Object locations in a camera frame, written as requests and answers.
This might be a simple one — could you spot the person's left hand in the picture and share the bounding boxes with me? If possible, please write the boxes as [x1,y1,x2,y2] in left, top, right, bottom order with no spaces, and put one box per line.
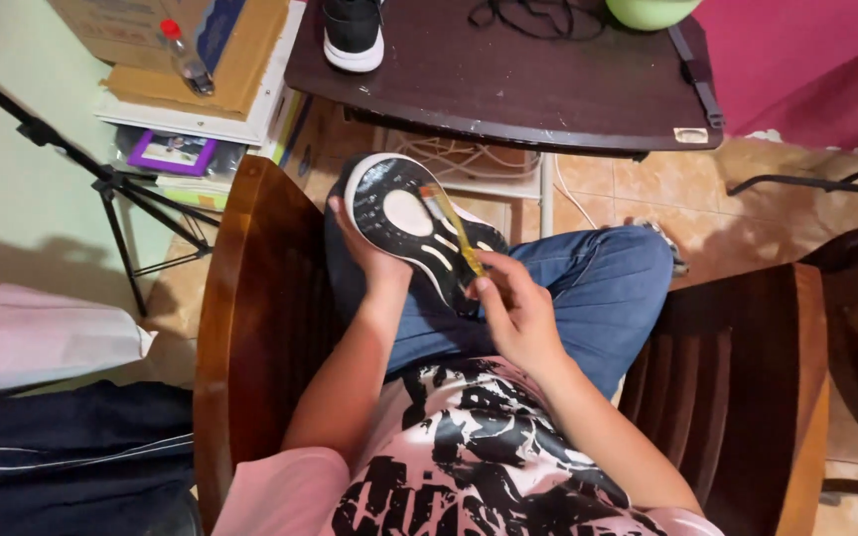
[327,195,414,293]

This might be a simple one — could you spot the person's right hand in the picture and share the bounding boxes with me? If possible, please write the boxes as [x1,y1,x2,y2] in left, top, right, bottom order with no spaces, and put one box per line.
[465,250,569,375]

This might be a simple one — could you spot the black white-soled sneaker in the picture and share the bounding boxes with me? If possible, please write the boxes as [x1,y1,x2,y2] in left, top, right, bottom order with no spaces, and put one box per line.
[343,152,510,317]

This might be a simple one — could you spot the yellow toothbrush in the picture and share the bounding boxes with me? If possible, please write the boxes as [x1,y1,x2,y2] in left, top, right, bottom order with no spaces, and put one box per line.
[419,183,488,279]

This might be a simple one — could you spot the blue jeans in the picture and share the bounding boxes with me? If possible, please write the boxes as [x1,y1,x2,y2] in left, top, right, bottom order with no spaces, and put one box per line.
[323,167,675,400]

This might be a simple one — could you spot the brown wooden chair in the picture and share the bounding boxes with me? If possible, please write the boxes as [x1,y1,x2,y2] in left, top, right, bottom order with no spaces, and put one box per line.
[193,154,831,536]

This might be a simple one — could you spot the pink black printed t-shirt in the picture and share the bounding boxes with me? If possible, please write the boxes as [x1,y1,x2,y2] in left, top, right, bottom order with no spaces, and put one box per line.
[212,356,725,536]

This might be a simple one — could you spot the person's shoe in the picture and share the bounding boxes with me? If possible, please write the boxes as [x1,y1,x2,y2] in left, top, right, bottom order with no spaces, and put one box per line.
[623,216,691,278]

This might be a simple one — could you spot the dark brown table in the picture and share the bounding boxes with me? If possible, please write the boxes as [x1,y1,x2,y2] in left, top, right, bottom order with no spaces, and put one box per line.
[285,0,725,156]

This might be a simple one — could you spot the black sneaker with white sole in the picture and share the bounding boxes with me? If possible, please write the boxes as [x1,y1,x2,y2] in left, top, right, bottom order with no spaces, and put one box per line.
[322,0,386,73]

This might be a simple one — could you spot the flat cardboard sheet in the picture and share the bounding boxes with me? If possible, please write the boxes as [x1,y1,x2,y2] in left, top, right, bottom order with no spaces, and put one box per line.
[100,0,292,122]

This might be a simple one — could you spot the clear bottle with red cap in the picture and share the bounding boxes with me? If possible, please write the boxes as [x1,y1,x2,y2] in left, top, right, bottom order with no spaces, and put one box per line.
[159,18,216,98]

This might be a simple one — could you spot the black tripod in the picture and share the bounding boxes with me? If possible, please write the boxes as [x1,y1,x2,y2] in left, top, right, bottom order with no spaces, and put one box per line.
[0,54,221,317]

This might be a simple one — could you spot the green bowl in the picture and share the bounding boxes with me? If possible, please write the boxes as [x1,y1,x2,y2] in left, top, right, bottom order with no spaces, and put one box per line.
[605,0,703,32]

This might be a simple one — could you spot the cardboard box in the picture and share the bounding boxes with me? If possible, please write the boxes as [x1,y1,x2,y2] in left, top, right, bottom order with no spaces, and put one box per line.
[48,0,248,75]

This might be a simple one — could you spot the white cloth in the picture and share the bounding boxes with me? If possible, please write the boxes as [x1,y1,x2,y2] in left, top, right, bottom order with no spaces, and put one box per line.
[0,280,158,396]

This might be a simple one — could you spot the dark striped cloth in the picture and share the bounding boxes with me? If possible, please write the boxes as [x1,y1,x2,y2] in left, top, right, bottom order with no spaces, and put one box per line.
[0,381,199,536]

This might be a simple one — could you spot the magenta curtain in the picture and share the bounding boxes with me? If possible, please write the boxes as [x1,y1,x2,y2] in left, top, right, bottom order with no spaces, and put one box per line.
[691,0,858,157]

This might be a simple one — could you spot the white cables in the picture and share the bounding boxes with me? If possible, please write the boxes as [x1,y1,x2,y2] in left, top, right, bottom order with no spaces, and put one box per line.
[392,131,598,230]

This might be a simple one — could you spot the purple picture frame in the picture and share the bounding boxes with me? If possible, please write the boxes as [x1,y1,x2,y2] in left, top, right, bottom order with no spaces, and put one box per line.
[127,130,218,178]

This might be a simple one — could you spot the black cable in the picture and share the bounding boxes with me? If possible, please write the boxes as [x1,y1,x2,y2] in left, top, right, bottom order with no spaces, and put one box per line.
[468,0,609,41]

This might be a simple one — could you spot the black strap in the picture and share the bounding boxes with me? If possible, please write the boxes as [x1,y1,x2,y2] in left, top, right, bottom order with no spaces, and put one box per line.
[668,24,725,131]

